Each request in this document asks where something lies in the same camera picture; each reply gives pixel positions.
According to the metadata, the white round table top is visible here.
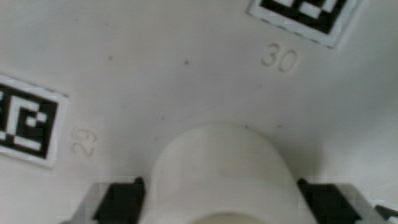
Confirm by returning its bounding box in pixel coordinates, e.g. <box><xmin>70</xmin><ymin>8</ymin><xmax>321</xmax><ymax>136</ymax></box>
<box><xmin>0</xmin><ymin>0</ymin><xmax>398</xmax><ymax>224</ymax></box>

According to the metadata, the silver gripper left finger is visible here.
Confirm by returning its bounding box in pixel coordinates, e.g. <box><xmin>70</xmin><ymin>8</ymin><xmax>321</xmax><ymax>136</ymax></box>
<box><xmin>61</xmin><ymin>177</ymin><xmax>147</xmax><ymax>224</ymax></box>

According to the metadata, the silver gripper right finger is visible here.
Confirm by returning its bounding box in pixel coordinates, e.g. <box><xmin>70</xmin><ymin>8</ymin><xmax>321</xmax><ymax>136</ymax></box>
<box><xmin>298</xmin><ymin>178</ymin><xmax>398</xmax><ymax>224</ymax></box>

